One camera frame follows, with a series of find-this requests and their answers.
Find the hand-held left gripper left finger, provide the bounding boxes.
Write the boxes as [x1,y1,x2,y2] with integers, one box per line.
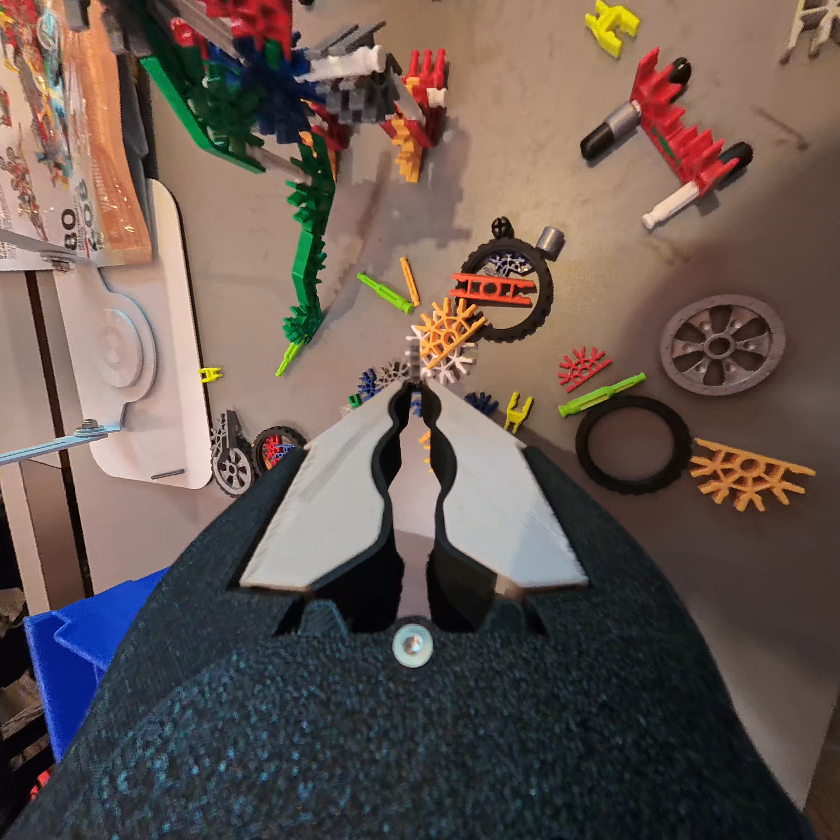
[239,382,403,593]

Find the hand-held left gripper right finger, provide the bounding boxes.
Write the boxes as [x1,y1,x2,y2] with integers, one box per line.
[412,381,589,601]

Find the blue plastic bin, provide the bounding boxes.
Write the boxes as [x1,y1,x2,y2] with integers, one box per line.
[24,566,173,765]

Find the small black tire colourful hub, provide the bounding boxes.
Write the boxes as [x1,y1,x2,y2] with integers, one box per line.
[252,427,308,476]

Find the small grey toy wheel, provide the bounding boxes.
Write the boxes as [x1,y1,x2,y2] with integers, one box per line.
[210,410,256,496]

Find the empty black toy tire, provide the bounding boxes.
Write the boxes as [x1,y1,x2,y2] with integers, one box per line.
[575,394,692,496]

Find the lime green toy rod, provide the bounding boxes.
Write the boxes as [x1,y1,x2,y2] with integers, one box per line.
[558,372,647,419]
[356,271,416,315]

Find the white snowflake toy connector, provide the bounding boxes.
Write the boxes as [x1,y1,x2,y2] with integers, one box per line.
[423,341,478,385]

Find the small red toy connector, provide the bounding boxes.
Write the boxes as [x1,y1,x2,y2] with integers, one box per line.
[558,346,613,393]

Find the orange snowflake toy connector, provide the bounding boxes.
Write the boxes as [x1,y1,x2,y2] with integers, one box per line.
[410,297,488,358]

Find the black toy tire blue hub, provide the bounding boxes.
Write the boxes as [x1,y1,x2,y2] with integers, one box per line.
[457,238,554,343]

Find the orange-red ladder toy connector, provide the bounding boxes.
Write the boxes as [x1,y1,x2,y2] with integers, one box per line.
[449,272,534,307]

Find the white board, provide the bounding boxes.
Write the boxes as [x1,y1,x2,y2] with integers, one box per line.
[56,177,214,490]

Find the orange half-round toy connector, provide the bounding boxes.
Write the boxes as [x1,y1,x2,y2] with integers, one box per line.
[689,438,816,514]

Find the grey toy wheel hub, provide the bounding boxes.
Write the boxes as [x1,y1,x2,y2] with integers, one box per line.
[659,294,787,396]

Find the large colourful toy construction model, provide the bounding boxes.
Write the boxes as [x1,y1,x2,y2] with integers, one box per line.
[105,0,454,378]

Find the red toy assembly black wheels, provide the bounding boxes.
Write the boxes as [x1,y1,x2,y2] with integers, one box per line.
[579,47,754,231]

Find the printed cardboard toy box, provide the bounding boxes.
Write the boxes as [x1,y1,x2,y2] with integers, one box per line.
[0,0,155,271]

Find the grey metal bracket bar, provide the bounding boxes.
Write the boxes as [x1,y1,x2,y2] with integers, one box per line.
[0,422,123,466]
[0,228,99,271]

